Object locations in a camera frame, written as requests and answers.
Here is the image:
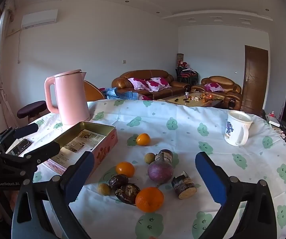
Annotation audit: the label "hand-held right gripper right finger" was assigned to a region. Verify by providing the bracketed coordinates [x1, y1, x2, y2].
[195, 151, 277, 239]

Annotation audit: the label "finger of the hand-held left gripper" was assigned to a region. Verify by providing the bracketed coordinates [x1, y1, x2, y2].
[0, 123, 39, 152]
[0, 141, 61, 180]

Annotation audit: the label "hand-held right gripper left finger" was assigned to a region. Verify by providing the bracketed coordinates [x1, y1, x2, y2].
[11, 151, 95, 239]

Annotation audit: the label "pink metal tin box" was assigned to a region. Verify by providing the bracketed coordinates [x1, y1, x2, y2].
[41, 121, 118, 175]

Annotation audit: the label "dark pastry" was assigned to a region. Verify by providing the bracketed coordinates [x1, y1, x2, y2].
[108, 174, 129, 190]

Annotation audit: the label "medium orange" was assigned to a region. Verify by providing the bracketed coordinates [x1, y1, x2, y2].
[115, 162, 135, 178]

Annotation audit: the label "purple radish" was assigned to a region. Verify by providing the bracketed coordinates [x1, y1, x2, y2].
[147, 153, 174, 187]

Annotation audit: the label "gold chocolate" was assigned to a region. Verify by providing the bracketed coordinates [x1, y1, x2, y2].
[115, 183, 141, 205]

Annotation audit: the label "large orange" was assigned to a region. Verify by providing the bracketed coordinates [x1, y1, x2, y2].
[135, 187, 164, 214]

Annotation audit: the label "small yellow-orange orange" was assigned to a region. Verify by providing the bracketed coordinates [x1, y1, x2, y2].
[136, 133, 151, 146]

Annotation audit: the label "black smartphone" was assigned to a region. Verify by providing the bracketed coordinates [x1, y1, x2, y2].
[5, 139, 32, 157]

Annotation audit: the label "dark purple stool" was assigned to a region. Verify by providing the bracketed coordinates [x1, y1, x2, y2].
[17, 101, 47, 123]

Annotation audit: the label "printed paper leaflet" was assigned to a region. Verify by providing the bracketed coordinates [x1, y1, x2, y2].
[48, 129, 106, 170]

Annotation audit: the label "white mug with blue print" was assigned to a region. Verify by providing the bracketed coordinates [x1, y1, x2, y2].
[224, 110, 254, 146]

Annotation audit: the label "pink electric kettle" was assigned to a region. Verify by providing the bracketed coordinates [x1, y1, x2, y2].
[44, 69, 91, 125]

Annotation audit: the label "white tablecloth with green clouds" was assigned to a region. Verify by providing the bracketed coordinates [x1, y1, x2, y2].
[4, 99, 286, 239]

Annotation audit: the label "wooden chair back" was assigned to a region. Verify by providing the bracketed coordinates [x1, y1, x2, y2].
[83, 80, 106, 102]

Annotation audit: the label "light curtain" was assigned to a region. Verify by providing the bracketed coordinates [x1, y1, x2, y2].
[0, 1, 16, 122]

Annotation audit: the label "pile of small snacks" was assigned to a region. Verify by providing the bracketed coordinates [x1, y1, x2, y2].
[184, 92, 221, 102]

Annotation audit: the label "wooden coffee table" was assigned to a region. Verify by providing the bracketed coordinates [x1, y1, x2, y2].
[158, 91, 224, 109]

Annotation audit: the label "pink floral pillow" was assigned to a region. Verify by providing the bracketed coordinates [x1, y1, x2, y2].
[205, 83, 225, 92]
[143, 80, 159, 92]
[150, 77, 171, 89]
[127, 77, 146, 90]

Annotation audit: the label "blue plaid cloth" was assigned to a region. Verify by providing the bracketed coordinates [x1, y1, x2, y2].
[100, 87, 151, 101]

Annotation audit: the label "brown leather armchair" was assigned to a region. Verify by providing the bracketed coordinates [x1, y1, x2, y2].
[191, 76, 242, 104]

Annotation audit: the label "stacked dark chairs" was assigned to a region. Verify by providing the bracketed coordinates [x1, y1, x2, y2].
[175, 66, 199, 85]

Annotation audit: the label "brown wooden door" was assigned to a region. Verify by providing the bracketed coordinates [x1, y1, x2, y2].
[241, 45, 269, 116]

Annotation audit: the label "white air conditioner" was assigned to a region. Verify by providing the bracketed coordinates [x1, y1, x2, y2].
[21, 9, 58, 28]

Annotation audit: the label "brown leather sofa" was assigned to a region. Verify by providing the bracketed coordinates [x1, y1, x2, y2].
[112, 70, 191, 100]

